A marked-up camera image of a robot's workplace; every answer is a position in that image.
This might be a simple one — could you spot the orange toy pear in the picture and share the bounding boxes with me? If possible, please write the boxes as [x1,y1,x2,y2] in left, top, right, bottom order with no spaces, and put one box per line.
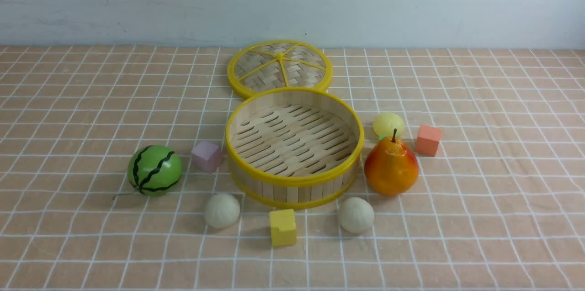
[364,129,419,196]

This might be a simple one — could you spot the orange cube block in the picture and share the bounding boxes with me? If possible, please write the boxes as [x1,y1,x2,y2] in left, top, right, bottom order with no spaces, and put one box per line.
[415,125,441,157]

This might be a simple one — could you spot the yellow cube block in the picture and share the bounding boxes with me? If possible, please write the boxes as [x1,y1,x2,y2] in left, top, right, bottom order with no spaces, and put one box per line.
[269,208,297,247]

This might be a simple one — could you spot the bamboo steamer tray yellow rim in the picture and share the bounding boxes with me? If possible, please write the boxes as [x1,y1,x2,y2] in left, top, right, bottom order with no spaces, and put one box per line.
[225,88,364,210]

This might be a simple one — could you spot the checked orange tablecloth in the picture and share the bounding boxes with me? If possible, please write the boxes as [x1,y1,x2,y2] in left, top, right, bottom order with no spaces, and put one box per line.
[0,46,585,291]

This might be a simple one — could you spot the white bun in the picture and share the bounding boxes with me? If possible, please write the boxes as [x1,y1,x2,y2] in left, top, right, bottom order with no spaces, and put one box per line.
[338,197,375,234]
[203,193,240,229]

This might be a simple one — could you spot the woven steamer lid yellow rim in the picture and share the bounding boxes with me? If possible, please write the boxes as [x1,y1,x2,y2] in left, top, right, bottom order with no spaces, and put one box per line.
[227,40,333,99]

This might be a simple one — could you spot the yellow bun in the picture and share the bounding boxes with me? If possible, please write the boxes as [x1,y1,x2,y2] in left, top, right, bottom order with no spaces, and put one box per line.
[372,112,405,138]

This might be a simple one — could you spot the green toy watermelon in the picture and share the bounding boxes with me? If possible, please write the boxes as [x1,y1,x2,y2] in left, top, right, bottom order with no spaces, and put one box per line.
[113,145,183,199]

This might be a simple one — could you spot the purple cube block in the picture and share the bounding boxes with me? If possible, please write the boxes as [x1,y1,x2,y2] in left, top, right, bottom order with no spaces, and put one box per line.
[191,140,224,173]

